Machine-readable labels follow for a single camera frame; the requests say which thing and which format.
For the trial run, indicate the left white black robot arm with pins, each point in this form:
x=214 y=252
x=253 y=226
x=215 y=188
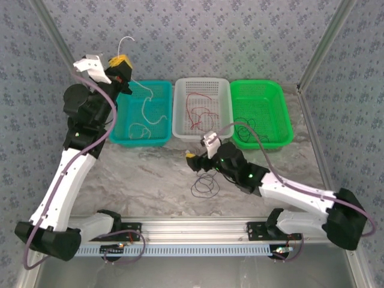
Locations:
x=63 y=186

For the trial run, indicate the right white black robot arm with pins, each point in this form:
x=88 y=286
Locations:
x=294 y=192

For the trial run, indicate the teal plastic basket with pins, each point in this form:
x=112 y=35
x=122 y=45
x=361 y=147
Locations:
x=159 y=90

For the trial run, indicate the white plastic basket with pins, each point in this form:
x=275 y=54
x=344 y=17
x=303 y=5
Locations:
x=210 y=87

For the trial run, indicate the green plastic basket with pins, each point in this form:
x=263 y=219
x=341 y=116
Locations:
x=261 y=93

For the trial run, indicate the small black controller board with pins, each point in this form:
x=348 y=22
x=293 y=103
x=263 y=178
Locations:
x=112 y=249
x=282 y=250

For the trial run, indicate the aluminium front frame rail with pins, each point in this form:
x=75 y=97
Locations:
x=192 y=228

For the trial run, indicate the aluminium frame corner post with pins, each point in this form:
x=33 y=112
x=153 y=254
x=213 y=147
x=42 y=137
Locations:
x=325 y=45
x=57 y=39

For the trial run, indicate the aluminium table side rail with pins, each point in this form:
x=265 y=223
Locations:
x=313 y=135

